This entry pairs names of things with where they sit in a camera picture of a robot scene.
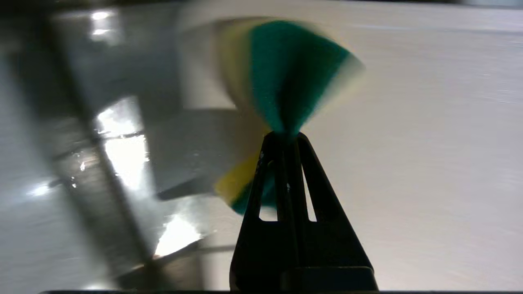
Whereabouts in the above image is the yellow and green sponge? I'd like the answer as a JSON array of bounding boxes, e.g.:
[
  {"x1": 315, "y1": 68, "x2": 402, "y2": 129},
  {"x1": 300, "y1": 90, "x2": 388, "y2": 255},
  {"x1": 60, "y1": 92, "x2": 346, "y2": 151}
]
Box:
[{"x1": 213, "y1": 18, "x2": 365, "y2": 216}]

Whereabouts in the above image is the white cutting board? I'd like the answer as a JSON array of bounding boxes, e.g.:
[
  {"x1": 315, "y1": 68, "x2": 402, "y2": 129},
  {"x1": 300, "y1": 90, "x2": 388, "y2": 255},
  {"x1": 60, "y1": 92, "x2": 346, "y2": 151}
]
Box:
[{"x1": 174, "y1": 0, "x2": 523, "y2": 291}]

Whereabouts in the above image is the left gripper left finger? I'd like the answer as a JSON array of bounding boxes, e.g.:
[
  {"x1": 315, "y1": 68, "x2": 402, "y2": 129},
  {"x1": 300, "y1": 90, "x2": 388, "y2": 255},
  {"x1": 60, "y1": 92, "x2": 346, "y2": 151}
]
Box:
[{"x1": 230, "y1": 131, "x2": 291, "y2": 291}]

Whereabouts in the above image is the stainless steel sink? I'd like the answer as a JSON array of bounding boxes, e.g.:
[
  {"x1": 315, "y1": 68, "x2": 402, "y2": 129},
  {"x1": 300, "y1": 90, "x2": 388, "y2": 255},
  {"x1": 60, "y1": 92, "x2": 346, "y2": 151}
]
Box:
[{"x1": 0, "y1": 4, "x2": 246, "y2": 291}]

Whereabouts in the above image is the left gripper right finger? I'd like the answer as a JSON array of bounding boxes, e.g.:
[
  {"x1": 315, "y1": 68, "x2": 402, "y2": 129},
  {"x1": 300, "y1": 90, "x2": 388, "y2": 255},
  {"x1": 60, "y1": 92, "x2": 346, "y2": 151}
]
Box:
[{"x1": 284, "y1": 132, "x2": 379, "y2": 291}]

